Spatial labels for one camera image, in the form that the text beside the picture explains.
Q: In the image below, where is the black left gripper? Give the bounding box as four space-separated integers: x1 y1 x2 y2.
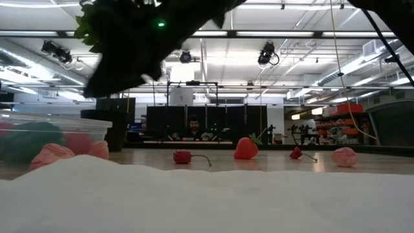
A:
82 51 169 99

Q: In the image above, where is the clear plastic tupperware container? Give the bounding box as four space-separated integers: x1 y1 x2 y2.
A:
0 109 114 173

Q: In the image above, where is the small pink toy fruit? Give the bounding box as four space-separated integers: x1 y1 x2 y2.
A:
87 139 110 161
28 142 77 172
331 146 358 168

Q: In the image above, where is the small red cherry with stem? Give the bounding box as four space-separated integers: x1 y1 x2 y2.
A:
289 146 319 164
173 149 213 168

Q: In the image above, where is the green toy bell pepper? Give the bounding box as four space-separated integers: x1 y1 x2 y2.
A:
0 120 66 164

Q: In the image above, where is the red toy bell pepper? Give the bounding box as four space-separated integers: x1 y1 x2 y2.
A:
0 121 17 138

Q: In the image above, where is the red toy strawberry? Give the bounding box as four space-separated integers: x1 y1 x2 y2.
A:
233 128 269 161

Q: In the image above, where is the small black partition panel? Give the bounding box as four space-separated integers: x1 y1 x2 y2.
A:
95 96 136 134

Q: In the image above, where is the white box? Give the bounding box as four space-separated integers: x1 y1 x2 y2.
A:
169 87 195 107

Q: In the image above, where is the green plant in black pot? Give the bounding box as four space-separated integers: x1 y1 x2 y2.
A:
73 0 131 153

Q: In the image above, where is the person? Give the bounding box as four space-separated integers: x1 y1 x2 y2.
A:
171 114 215 142

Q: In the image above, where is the white folded cloth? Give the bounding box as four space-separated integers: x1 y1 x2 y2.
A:
0 154 414 233

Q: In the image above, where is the background robot rig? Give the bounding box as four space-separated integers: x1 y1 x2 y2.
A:
287 123 321 146

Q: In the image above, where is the shelf with orange items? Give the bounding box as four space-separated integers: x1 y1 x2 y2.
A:
314 113 370 146

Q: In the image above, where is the red box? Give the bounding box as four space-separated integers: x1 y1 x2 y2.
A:
329 101 365 117

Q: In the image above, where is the dark grey bin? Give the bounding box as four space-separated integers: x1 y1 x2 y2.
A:
365 99 414 148

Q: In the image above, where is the black ceiling camera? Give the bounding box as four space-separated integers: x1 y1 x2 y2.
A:
179 49 193 65
257 41 281 67
40 39 74 65

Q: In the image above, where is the black partition wall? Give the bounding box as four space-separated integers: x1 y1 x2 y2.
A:
146 104 269 145

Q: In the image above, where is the black metal rig frame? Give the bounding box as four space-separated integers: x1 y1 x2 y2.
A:
166 80 219 108

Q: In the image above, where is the silver ceiling duct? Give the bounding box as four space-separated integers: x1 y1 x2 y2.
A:
0 38 98 98

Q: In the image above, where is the black aluminium table frame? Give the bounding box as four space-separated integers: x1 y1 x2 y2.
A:
119 143 414 157

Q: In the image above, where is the ceiling light rail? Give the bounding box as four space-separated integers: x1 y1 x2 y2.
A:
0 29 414 39

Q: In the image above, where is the thin yellow hanging cord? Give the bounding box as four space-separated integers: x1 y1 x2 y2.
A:
329 0 379 142

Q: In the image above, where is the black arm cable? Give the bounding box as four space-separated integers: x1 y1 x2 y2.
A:
360 8 414 87

